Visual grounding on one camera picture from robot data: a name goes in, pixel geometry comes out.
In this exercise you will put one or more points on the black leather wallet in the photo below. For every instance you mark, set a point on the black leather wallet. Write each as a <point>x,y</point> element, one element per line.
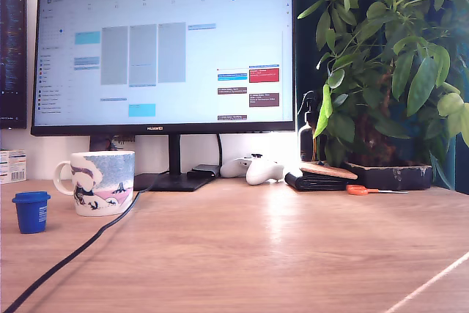
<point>315,183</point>

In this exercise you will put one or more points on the white printed cardboard box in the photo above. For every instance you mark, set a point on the white printed cardboard box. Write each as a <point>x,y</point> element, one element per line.
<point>11,166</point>

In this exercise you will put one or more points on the blue coffee capsule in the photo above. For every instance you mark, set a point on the blue coffee capsule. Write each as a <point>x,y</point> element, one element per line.
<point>32,214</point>

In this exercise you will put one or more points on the black monitor stand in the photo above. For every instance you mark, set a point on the black monitor stand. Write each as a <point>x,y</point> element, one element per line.
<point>175,155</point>

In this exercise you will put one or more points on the dark spray bottle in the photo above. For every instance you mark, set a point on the dark spray bottle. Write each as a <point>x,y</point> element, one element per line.
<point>307,137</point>

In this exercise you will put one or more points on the dark computer monitor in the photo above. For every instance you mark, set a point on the dark computer monitor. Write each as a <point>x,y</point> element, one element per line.
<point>12,42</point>

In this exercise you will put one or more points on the white illustrated ceramic mug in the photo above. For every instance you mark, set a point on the white illustrated ceramic mug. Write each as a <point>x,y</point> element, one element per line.
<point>106,184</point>

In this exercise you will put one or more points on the white game controller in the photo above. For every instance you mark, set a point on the white game controller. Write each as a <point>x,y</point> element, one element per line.
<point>262,172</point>

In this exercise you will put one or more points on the black Huawei computer monitor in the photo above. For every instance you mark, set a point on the black Huawei computer monitor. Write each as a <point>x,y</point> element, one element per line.
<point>165,52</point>

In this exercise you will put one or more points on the round cork coaster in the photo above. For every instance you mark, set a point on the round cork coaster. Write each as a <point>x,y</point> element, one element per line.
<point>329,171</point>

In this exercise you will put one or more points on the black rectangular planter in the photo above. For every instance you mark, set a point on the black rectangular planter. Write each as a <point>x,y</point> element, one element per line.
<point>395,177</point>

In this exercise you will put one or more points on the black leather pouch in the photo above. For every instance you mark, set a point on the black leather pouch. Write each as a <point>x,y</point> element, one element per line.
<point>203,171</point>

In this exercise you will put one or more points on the printed picture card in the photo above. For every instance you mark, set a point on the printed picture card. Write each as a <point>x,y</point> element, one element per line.
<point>100,143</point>

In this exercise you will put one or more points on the green leafy houseplant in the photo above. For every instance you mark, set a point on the green leafy houseplant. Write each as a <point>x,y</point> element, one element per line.
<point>399,71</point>

